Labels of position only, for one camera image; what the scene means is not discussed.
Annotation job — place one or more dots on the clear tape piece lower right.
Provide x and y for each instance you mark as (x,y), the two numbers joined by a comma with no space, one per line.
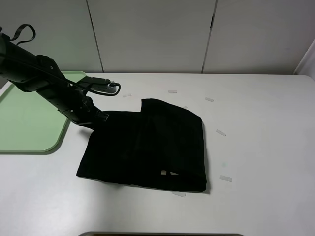
(225,178)

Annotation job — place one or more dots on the light green plastic tray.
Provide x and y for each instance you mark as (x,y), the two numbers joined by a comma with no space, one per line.
(29,124)

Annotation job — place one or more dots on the black short sleeve t-shirt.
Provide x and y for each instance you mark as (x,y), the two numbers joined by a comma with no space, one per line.
(159,147)

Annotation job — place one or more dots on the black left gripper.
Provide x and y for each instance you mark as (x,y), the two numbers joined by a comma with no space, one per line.
(80,110)

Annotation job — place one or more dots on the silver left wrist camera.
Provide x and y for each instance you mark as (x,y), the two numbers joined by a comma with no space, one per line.
(98,84)

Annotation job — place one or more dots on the clear tape piece bottom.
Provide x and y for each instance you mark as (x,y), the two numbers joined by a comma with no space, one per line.
(181,194)

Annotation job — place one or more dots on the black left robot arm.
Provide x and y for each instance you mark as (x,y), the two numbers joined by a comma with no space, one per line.
(40,74)

